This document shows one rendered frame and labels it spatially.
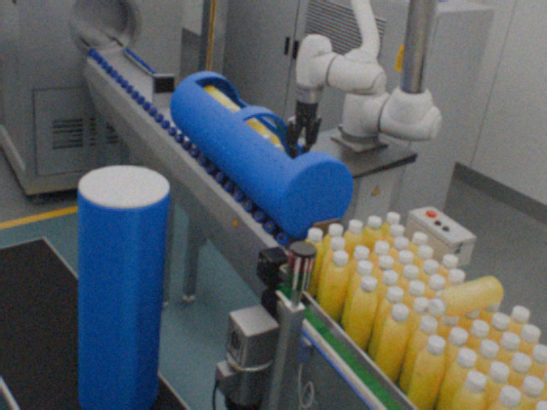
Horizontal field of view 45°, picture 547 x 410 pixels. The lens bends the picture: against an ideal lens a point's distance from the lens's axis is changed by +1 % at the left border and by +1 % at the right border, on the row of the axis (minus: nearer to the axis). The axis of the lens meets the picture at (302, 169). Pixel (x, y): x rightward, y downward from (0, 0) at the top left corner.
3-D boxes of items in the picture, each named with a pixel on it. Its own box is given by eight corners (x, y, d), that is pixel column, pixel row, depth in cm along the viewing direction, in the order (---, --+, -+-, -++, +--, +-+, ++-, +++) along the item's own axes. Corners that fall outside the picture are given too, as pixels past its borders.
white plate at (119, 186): (144, 213, 197) (144, 217, 198) (183, 178, 222) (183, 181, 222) (61, 191, 202) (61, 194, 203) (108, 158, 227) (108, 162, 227)
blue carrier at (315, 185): (231, 131, 286) (233, 67, 273) (349, 229, 222) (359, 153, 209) (168, 140, 271) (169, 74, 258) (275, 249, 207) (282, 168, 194)
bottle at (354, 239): (359, 285, 202) (370, 233, 195) (339, 287, 200) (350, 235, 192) (350, 271, 208) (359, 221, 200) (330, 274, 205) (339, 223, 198)
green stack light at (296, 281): (302, 273, 158) (305, 256, 156) (316, 288, 153) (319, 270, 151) (279, 279, 154) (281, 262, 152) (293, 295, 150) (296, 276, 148)
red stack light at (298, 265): (305, 256, 156) (308, 242, 154) (319, 270, 151) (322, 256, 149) (282, 261, 152) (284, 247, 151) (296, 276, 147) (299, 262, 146)
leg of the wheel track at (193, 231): (191, 294, 334) (200, 184, 308) (196, 301, 330) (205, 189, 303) (181, 297, 331) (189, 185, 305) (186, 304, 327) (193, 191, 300)
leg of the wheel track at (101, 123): (104, 208, 399) (105, 111, 372) (106, 213, 394) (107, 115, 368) (94, 210, 396) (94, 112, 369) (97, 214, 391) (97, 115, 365)
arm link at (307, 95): (291, 79, 214) (288, 97, 217) (306, 88, 207) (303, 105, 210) (314, 78, 219) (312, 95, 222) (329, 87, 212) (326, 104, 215)
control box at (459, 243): (425, 231, 218) (432, 205, 214) (469, 264, 204) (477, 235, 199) (401, 237, 213) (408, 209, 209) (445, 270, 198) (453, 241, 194)
